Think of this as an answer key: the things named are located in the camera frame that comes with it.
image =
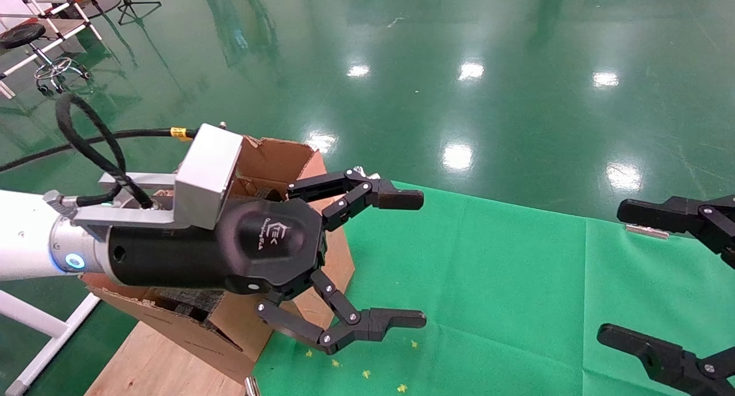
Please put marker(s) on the silver camera mount bracket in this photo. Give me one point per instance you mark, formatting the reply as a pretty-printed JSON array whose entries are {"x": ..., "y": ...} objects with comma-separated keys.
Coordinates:
[{"x": 132, "y": 215}]

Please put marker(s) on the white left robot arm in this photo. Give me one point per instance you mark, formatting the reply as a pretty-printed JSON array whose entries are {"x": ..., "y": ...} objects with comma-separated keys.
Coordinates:
[{"x": 23, "y": 235}]

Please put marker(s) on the black round swivel stool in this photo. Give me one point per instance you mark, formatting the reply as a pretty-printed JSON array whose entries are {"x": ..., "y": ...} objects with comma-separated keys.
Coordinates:
[{"x": 22, "y": 34}]

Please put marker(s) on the large open cardboard carton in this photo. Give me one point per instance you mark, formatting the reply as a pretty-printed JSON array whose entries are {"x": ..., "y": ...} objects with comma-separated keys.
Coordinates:
[{"x": 241, "y": 333}]

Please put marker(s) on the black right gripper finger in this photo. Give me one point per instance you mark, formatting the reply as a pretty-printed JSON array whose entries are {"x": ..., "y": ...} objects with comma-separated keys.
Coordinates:
[
  {"x": 654, "y": 213},
  {"x": 660, "y": 358}
]

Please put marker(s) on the black tripod stand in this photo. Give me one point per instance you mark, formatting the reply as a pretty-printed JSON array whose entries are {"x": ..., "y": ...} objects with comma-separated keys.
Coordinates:
[{"x": 138, "y": 4}]

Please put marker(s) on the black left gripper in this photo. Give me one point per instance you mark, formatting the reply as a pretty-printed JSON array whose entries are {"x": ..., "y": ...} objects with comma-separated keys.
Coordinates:
[{"x": 270, "y": 247}]

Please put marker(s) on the green table cloth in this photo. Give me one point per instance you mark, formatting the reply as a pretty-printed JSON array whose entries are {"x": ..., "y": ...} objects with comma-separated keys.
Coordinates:
[{"x": 488, "y": 281}]

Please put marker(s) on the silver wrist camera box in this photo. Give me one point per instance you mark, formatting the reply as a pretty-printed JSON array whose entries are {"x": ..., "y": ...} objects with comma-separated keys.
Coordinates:
[{"x": 207, "y": 172}]

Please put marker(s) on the white pipe rack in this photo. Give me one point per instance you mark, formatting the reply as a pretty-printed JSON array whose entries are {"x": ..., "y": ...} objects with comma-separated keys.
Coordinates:
[{"x": 69, "y": 28}]

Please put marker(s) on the white table frame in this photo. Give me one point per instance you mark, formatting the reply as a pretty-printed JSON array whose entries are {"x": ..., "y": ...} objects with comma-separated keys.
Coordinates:
[{"x": 34, "y": 317}]

